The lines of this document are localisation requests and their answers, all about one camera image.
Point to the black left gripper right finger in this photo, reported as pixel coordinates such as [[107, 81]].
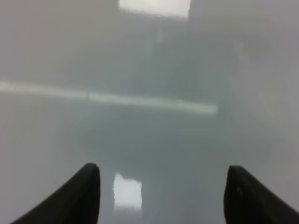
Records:
[[248, 201]]

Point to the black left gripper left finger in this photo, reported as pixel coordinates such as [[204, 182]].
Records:
[[76, 202]]

